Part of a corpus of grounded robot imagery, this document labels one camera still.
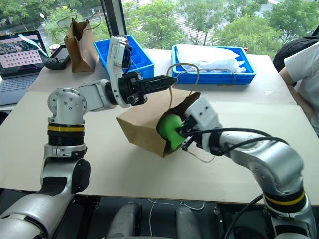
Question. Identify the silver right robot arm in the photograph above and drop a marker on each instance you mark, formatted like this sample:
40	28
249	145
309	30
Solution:
274	159

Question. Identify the blue compartment plastic bin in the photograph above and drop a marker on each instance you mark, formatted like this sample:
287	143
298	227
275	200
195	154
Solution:
142	62

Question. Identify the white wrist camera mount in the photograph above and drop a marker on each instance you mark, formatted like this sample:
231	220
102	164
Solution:
205	112
115	62

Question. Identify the pink cup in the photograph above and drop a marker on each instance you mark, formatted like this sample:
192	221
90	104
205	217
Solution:
54	49

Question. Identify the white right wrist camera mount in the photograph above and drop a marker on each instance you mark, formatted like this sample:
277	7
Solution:
205	112

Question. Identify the brown paper bag standing upright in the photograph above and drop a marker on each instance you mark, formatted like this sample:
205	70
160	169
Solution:
81	52

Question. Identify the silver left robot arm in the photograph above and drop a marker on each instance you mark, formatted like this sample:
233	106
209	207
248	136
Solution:
92	95

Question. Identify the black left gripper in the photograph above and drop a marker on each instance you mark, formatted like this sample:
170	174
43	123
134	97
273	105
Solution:
130	89

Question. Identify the black backpack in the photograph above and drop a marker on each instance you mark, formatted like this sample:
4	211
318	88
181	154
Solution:
294	47

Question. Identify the grey rounded shape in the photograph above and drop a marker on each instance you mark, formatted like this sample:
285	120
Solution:
188	221
125	219

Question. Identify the red can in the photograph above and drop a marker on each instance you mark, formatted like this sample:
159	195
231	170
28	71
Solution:
123	37

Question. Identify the black handheld controller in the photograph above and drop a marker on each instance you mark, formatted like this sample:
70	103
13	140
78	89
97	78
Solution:
58	58

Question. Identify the dark window frame post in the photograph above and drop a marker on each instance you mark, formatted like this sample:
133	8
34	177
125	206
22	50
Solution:
113	17

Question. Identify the grey laptop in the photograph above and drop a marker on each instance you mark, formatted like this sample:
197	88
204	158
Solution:
20	62

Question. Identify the person in white t-shirt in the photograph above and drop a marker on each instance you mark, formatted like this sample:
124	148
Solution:
304	74

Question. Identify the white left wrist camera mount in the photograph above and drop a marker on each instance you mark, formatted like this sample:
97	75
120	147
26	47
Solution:
115	62

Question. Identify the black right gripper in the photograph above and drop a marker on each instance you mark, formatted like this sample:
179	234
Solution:
191	124

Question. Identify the brown paper bag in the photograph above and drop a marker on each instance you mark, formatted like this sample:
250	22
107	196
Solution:
142	129
81	52

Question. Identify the white plastic bag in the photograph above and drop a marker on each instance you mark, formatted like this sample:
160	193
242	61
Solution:
207	58

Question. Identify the green apple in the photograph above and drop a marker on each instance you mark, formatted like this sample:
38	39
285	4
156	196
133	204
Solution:
169	129

